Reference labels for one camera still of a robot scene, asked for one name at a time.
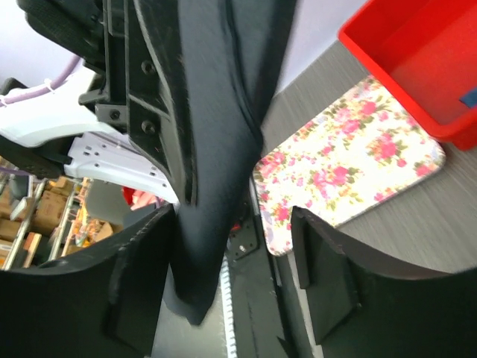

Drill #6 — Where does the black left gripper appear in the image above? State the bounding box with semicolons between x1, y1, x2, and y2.
17;1;198;204

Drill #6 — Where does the dark navy paper napkin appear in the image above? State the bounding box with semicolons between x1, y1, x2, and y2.
165;1;296;325

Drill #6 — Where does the floral rectangular tray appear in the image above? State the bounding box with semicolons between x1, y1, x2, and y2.
253;76;446;256

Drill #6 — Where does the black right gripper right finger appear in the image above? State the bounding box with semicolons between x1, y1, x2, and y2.
291;207;476;358

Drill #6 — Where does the white slotted cable duct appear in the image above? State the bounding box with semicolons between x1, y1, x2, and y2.
219;257;238;358

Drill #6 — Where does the red plastic bin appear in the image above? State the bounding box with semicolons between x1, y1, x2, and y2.
338;0;476;151

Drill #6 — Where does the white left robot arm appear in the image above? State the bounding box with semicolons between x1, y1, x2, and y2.
1;1;198;204

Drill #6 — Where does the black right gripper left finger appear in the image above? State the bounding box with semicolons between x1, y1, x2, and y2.
1;205;175;357

